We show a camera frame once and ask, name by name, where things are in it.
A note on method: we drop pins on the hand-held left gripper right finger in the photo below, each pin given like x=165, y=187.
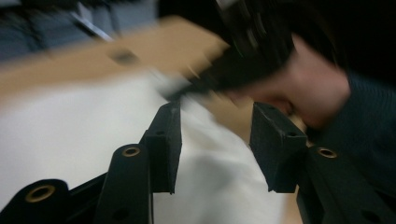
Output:
x=277, y=149

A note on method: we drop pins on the small dark object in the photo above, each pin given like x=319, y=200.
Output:
x=124, y=56

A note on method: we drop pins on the white garment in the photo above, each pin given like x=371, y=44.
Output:
x=77, y=133

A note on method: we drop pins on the metal stand bar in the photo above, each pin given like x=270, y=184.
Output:
x=91, y=27

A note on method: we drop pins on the grey curtain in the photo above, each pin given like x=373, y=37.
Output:
x=34, y=34

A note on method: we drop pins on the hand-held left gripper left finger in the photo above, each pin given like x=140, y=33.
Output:
x=165, y=146

